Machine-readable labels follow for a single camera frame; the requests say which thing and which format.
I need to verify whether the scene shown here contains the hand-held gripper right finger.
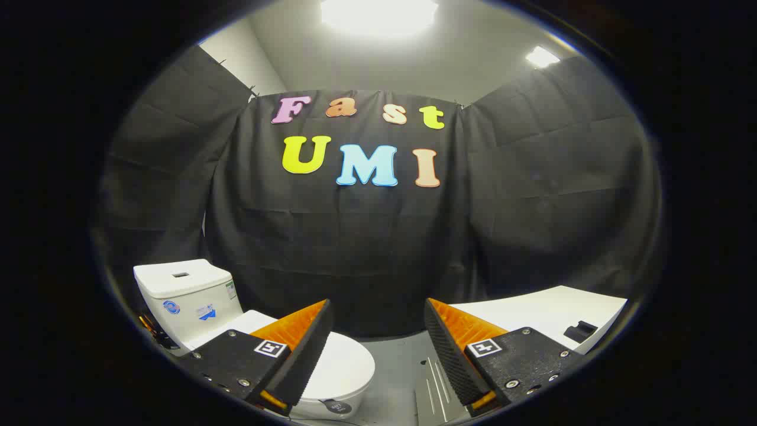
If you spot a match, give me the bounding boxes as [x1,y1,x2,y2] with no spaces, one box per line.
[423,298,584,418]

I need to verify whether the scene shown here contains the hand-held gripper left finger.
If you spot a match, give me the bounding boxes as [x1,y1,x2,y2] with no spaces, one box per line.
[176,299,334,417]

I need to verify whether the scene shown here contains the white toilet lid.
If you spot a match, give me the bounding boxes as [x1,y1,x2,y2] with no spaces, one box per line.
[195,309,377,403]

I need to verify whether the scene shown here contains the white ceramic toilet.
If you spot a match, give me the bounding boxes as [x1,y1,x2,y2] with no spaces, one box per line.
[133,259,377,421]

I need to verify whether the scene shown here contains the grey metal floor plate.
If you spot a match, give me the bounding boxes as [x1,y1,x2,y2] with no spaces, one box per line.
[414,355,471,426]

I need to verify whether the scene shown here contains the grey drawer cabinet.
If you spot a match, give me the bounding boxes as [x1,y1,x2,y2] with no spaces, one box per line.
[448,286,628,356]

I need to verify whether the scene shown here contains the black backdrop cloth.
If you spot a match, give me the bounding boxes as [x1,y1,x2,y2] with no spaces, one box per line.
[95,44,660,339]

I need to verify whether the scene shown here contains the small black object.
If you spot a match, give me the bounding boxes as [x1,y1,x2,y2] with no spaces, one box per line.
[563,321,599,343]

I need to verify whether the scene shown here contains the small ceiling light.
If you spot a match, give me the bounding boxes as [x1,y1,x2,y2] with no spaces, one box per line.
[525,46,561,69]

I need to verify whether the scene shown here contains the large ceiling light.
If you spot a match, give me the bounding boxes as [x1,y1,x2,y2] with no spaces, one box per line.
[319,0,439,37]

